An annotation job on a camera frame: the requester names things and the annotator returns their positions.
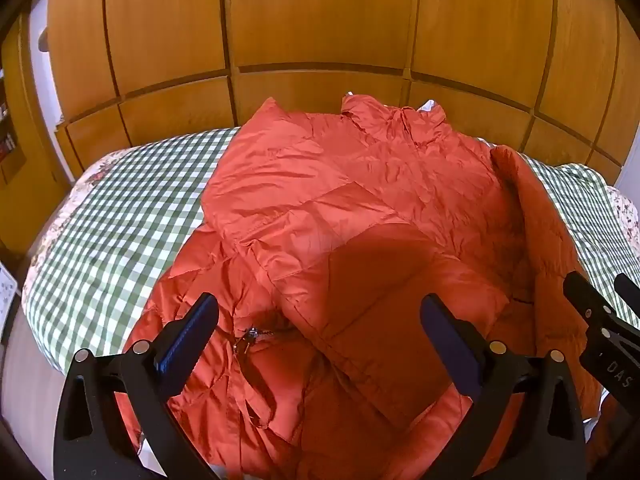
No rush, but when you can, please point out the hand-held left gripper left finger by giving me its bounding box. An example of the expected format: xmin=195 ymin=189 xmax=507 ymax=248
xmin=52 ymin=292 xmax=221 ymax=480

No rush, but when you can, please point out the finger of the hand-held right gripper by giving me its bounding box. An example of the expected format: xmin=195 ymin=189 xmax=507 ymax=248
xmin=614 ymin=273 xmax=640 ymax=320
xmin=562 ymin=270 xmax=640 ymax=407

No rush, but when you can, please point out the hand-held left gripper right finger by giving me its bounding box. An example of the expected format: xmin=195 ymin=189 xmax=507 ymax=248
xmin=419 ymin=294 xmax=587 ymax=480

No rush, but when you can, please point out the orange puffer jacket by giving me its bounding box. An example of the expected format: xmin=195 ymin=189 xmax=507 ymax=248
xmin=114 ymin=94 xmax=603 ymax=480

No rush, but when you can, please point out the green checkered blanket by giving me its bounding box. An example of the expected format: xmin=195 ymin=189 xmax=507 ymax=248
xmin=21 ymin=127 xmax=640 ymax=376

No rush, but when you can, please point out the wooden shelf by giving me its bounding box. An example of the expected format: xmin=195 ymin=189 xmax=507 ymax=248
xmin=0 ymin=15 xmax=71 ymax=261

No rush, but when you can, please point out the wooden wardrobe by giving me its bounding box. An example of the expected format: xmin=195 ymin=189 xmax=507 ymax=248
xmin=45 ymin=0 xmax=640 ymax=188

